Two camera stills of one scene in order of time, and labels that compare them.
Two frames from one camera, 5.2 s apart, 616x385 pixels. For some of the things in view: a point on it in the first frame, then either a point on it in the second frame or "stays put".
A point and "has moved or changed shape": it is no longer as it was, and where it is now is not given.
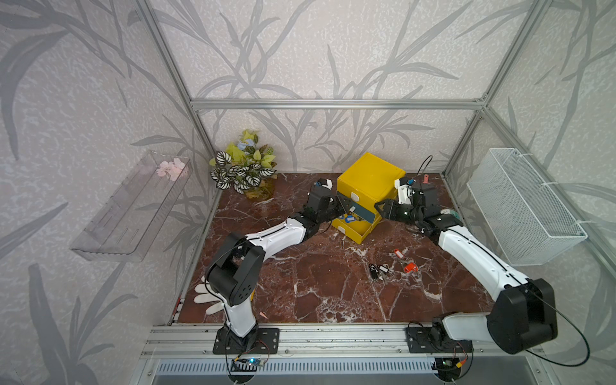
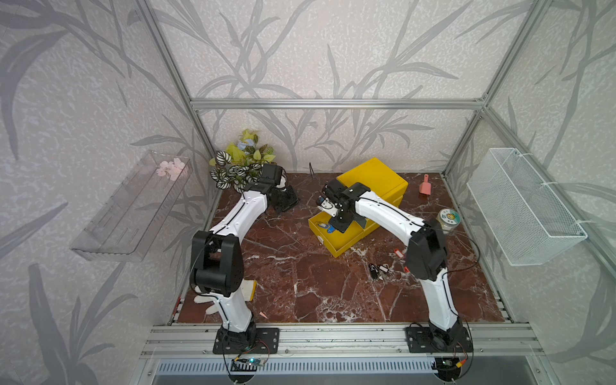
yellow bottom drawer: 355,231 has moved or changed shape
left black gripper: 339,204 -> 294,200
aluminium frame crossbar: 338,104 stays put
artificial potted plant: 246,166 stays put
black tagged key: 374,269 stays put
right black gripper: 390,207 -> 339,226
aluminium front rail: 299,342 stays put
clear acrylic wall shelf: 130,225 stays put
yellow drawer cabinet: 369,181 has moved or changed shape
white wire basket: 524,219 stays put
